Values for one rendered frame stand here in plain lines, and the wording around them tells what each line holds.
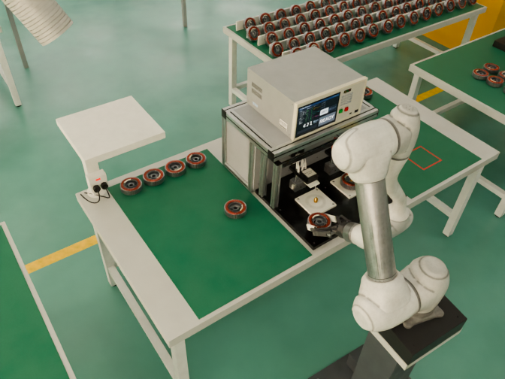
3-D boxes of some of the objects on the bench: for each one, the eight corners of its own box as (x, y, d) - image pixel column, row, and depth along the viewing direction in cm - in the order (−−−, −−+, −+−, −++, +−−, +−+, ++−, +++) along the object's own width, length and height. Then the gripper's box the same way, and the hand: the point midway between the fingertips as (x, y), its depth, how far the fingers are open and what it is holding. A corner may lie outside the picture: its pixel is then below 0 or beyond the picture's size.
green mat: (312, 255, 227) (312, 255, 226) (198, 319, 200) (198, 319, 200) (207, 149, 281) (207, 148, 281) (107, 188, 255) (107, 188, 254)
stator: (222, 217, 242) (221, 212, 239) (227, 201, 250) (227, 196, 247) (243, 221, 240) (243, 216, 238) (249, 205, 248) (249, 200, 246)
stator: (365, 185, 258) (367, 180, 256) (351, 194, 253) (352, 189, 250) (349, 174, 264) (350, 168, 262) (335, 182, 259) (336, 177, 256)
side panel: (255, 190, 257) (258, 141, 235) (250, 192, 256) (252, 144, 234) (226, 162, 273) (226, 113, 251) (222, 164, 272) (221, 116, 250)
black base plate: (406, 198, 257) (406, 195, 255) (312, 250, 229) (313, 247, 227) (344, 151, 284) (345, 148, 283) (255, 192, 256) (255, 189, 254)
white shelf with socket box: (173, 204, 247) (164, 131, 216) (104, 234, 231) (84, 160, 200) (142, 167, 268) (131, 95, 237) (77, 192, 252) (55, 119, 220)
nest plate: (370, 188, 258) (370, 186, 257) (349, 198, 252) (349, 197, 251) (350, 172, 267) (350, 171, 266) (330, 183, 260) (330, 180, 260)
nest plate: (336, 206, 248) (336, 204, 247) (313, 217, 241) (313, 216, 240) (316, 189, 256) (317, 187, 255) (294, 200, 250) (294, 198, 249)
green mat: (482, 159, 283) (482, 159, 283) (411, 199, 256) (411, 198, 256) (367, 86, 338) (367, 86, 338) (298, 113, 311) (298, 112, 311)
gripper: (331, 250, 209) (299, 238, 228) (369, 228, 219) (337, 219, 238) (327, 234, 207) (296, 224, 226) (366, 213, 217) (333, 204, 236)
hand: (319, 222), depth 230 cm, fingers closed on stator, 11 cm apart
